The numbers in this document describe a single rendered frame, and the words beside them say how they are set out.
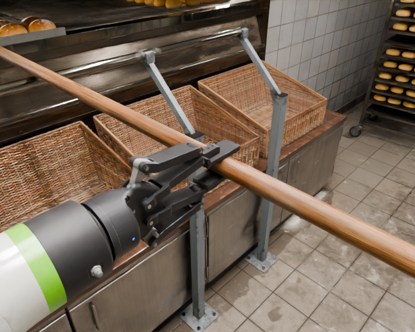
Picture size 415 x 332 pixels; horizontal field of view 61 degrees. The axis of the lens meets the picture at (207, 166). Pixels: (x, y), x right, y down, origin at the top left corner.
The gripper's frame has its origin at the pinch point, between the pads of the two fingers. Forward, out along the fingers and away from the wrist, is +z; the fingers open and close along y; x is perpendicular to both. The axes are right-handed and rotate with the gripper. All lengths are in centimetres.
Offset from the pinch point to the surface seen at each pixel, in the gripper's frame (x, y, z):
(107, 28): -101, 2, 46
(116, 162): -74, 44, 25
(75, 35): -101, 3, 32
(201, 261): -41, 82, 37
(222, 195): -47, 62, 56
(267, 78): -49, 19, 84
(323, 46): -98, 42, 230
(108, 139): -88, 41, 31
